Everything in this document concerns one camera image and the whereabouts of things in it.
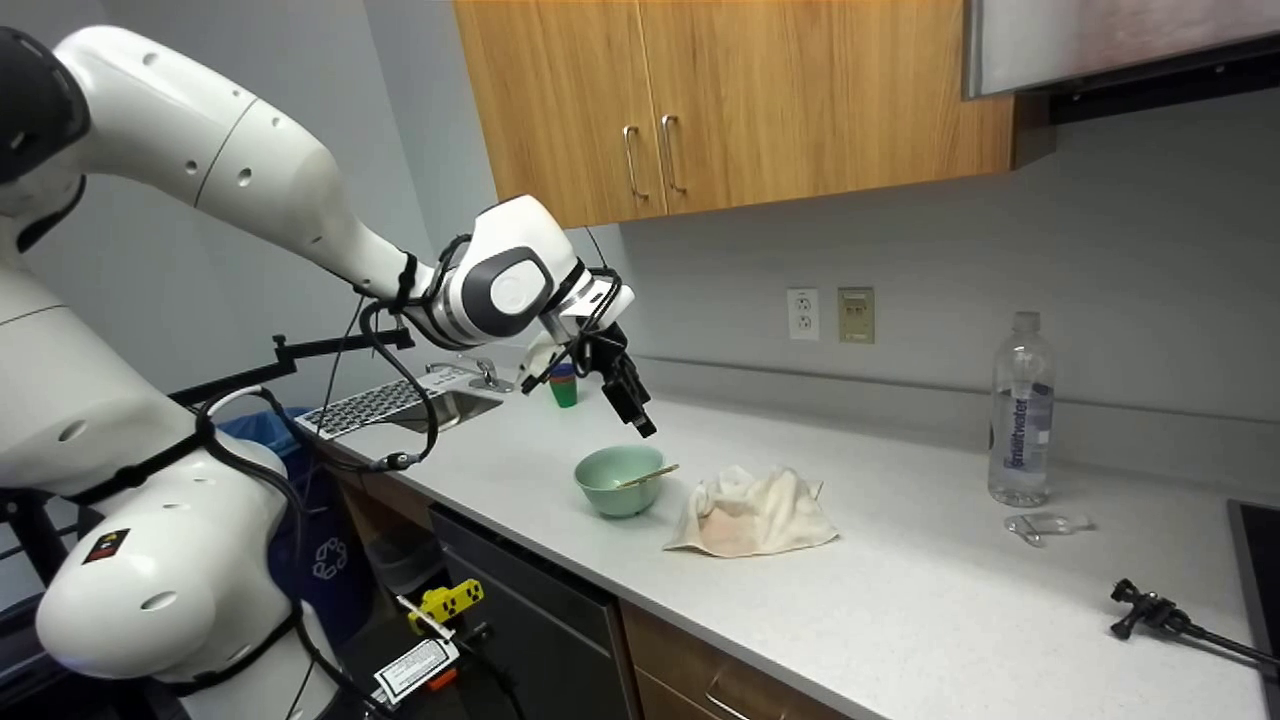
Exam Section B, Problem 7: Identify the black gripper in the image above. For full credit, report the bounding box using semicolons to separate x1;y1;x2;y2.
572;324;657;436

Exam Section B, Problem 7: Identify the mint green bowl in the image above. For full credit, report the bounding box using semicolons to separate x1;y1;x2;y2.
572;444;666;519

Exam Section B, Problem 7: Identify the small green cup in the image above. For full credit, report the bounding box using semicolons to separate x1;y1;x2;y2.
551;373;579;408

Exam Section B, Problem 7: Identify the steel kitchen sink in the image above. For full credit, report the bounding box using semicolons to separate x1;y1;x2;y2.
301;381;498;442

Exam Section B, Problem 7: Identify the cream crumpled cloth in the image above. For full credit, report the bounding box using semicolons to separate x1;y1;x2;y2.
668;469;841;560

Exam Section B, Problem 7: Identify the yellow handheld tool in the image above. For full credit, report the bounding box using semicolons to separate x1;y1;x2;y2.
408;575;483;623

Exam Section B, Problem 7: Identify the wooden upper cabinet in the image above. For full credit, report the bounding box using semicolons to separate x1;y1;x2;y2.
454;0;1058;229

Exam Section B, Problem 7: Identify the clear plastic water bottle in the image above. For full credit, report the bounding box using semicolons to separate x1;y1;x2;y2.
987;311;1058;509

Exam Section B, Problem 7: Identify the crumpled clear plastic wrapper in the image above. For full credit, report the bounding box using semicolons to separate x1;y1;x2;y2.
1004;513;1091;548

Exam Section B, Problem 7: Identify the steel range hood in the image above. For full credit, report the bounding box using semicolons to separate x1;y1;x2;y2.
963;0;1280;126

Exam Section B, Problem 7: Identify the black clamp tool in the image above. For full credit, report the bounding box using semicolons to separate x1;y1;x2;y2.
1110;580;1280;672

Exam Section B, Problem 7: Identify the black induction cooktop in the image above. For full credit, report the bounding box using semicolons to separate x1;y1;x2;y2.
1227;499;1280;657

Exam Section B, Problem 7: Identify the white wall power outlet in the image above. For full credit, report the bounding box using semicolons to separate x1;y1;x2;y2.
783;288;819;339

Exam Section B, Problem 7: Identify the beige wall switch plate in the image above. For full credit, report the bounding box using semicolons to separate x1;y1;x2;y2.
836;288;877;343

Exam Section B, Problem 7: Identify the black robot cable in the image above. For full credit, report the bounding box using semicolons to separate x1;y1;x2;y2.
347;249;444;477

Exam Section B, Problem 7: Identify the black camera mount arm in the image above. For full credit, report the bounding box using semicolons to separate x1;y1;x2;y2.
169;330;416;408

